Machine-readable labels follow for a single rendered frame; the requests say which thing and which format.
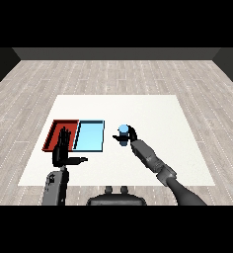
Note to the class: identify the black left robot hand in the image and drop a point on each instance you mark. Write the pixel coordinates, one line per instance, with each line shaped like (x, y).
(60, 152)

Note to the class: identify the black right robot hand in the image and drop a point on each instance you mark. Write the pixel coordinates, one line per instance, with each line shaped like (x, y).
(132, 133)

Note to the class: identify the small blue can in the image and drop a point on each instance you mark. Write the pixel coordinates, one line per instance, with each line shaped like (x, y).
(123, 131)

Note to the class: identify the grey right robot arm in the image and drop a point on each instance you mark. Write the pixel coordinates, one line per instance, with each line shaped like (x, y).
(161, 171)

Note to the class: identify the red shallow open box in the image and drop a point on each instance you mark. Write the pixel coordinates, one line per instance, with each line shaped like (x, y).
(56, 133)

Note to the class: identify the light blue shallow open box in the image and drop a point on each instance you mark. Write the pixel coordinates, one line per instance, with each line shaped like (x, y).
(89, 135)

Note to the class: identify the dark grey robot body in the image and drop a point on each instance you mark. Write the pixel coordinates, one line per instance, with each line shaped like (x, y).
(116, 198)

